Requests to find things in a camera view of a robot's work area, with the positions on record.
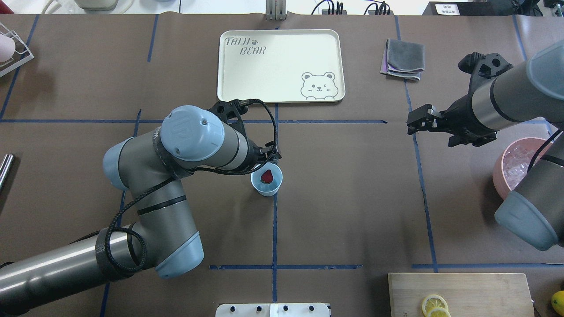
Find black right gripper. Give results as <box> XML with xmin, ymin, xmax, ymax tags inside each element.
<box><xmin>406</xmin><ymin>96</ymin><xmax>497</xmax><ymax>147</ymax></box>

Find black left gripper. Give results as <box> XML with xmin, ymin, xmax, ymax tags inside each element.
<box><xmin>246</xmin><ymin>139</ymin><xmax>282</xmax><ymax>170</ymax></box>

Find red strawberry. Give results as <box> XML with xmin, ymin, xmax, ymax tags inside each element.
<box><xmin>260</xmin><ymin>169</ymin><xmax>274</xmax><ymax>184</ymax></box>

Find steel muddler black tip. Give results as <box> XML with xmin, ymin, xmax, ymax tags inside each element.
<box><xmin>0</xmin><ymin>153</ymin><xmax>16</xmax><ymax>193</ymax></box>

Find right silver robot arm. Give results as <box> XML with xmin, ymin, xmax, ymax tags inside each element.
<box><xmin>406</xmin><ymin>41</ymin><xmax>564</xmax><ymax>251</ymax></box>

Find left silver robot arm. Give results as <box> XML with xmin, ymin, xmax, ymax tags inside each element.
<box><xmin>1</xmin><ymin>99</ymin><xmax>280</xmax><ymax>317</ymax></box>

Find light blue plastic cup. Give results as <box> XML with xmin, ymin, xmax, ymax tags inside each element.
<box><xmin>250</xmin><ymin>162</ymin><xmax>283</xmax><ymax>197</ymax></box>

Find pink bowl of ice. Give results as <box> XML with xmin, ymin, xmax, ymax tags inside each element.
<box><xmin>492</xmin><ymin>137</ymin><xmax>545</xmax><ymax>200</ymax></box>

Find pink upturned cup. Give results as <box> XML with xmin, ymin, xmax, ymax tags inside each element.
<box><xmin>0</xmin><ymin>34</ymin><xmax>15</xmax><ymax>63</ymax></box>

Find grey folded cloths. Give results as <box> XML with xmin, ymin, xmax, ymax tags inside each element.
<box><xmin>380</xmin><ymin>39</ymin><xmax>425</xmax><ymax>81</ymax></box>

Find cream bear serving tray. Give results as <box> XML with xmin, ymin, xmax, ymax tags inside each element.
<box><xmin>217</xmin><ymin>29</ymin><xmax>346</xmax><ymax>103</ymax></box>

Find wooden cutting board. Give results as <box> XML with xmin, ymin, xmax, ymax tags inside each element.
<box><xmin>387</xmin><ymin>273</ymin><xmax>534</xmax><ymax>317</ymax></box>

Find lemon slices stack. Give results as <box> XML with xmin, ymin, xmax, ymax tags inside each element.
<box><xmin>421</xmin><ymin>294</ymin><xmax>451</xmax><ymax>317</ymax></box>

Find cream toaster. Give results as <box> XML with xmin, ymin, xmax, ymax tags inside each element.
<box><xmin>75</xmin><ymin>0</ymin><xmax>118</xmax><ymax>11</ymax></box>

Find yellow lemon upper left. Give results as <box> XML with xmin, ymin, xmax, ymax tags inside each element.
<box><xmin>550</xmin><ymin>290</ymin><xmax>564</xmax><ymax>317</ymax></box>

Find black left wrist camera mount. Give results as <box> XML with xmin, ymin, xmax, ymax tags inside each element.
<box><xmin>207</xmin><ymin>99</ymin><xmax>251</xmax><ymax>135</ymax></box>

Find aluminium frame post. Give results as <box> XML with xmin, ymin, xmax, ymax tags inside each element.
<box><xmin>265</xmin><ymin>0</ymin><xmax>287</xmax><ymax>21</ymax></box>

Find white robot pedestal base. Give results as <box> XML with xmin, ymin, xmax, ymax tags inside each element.
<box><xmin>215</xmin><ymin>302</ymin><xmax>332</xmax><ymax>317</ymax></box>

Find white wire cup rack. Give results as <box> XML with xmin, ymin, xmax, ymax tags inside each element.
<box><xmin>0</xmin><ymin>23</ymin><xmax>34</xmax><ymax>77</ymax></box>

